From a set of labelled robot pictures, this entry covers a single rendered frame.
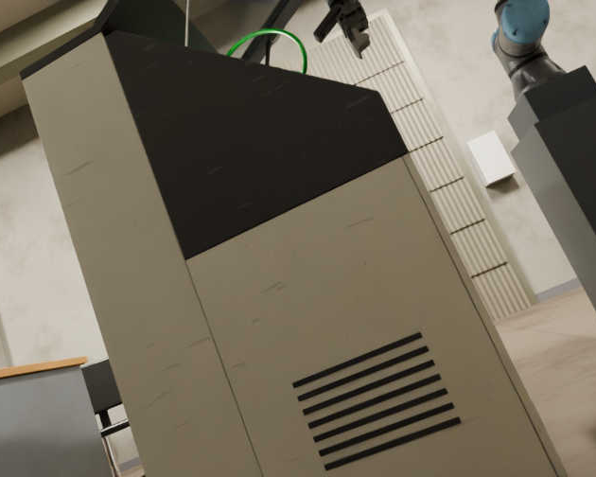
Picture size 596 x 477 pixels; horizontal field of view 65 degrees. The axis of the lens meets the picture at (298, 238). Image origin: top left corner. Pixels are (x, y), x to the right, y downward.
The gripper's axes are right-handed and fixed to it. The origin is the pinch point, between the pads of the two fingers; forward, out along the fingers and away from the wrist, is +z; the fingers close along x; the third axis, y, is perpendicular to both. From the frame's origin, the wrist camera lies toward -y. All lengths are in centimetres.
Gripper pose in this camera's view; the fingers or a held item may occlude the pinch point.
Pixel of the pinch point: (358, 56)
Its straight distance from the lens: 155.7
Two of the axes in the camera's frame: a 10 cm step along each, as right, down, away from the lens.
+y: 8.9, -4.1, -1.9
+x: 2.6, 1.0, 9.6
